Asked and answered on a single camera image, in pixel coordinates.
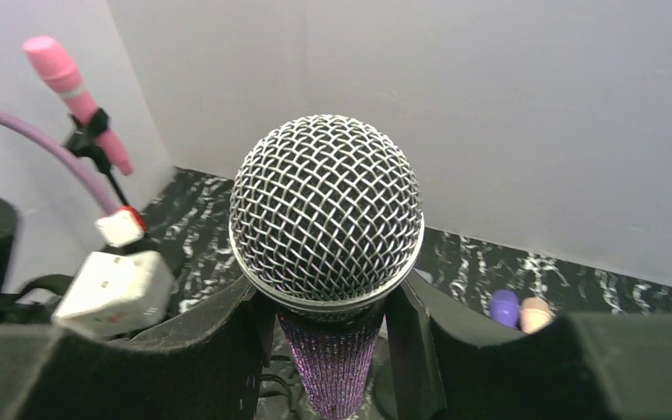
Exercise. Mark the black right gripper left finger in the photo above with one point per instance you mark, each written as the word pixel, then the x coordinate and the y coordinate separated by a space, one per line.
pixel 203 364

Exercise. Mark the pink microphone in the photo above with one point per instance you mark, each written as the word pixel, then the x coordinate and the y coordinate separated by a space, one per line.
pixel 55 67

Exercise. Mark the black round-base stand for pink microphone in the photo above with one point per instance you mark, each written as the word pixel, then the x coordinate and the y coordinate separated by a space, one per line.
pixel 82 142

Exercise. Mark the grey-headed glitter microphone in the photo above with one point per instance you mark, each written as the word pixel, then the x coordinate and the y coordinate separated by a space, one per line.
pixel 326 219

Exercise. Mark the purple microphone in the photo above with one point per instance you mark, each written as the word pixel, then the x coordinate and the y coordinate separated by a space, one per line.
pixel 504 308

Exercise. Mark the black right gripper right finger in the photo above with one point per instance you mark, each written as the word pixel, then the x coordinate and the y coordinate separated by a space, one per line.
pixel 450 362

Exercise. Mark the beige microphone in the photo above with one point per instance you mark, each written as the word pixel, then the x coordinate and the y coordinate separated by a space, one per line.
pixel 535 314

